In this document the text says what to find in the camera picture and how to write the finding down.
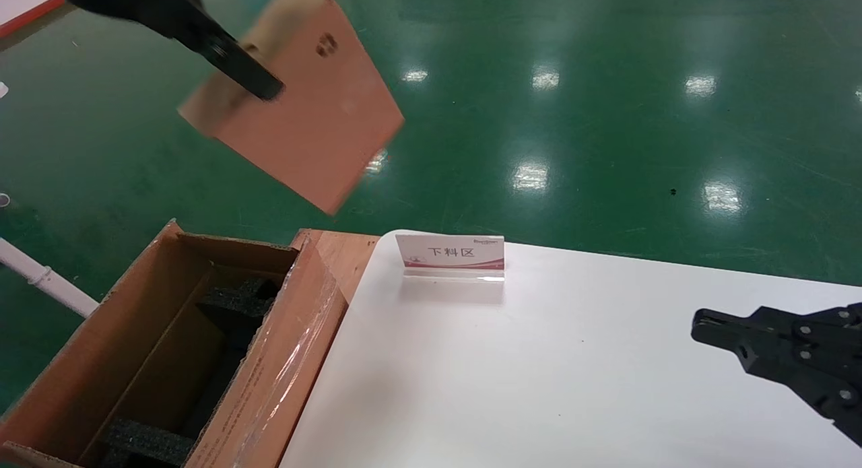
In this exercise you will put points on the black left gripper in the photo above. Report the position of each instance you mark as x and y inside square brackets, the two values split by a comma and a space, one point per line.
[141, 3]

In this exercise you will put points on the clear acrylic sign stand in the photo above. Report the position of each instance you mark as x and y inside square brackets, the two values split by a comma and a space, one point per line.
[451, 252]

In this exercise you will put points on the small cardboard box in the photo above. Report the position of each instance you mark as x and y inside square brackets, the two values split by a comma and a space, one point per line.
[316, 118]

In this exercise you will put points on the white pipe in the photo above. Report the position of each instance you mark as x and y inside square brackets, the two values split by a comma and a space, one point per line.
[40, 276]

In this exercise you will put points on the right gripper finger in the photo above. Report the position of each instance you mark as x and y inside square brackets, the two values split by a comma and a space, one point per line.
[828, 384]
[788, 330]

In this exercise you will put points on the large open cardboard box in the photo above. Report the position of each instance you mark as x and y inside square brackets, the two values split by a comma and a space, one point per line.
[283, 360]

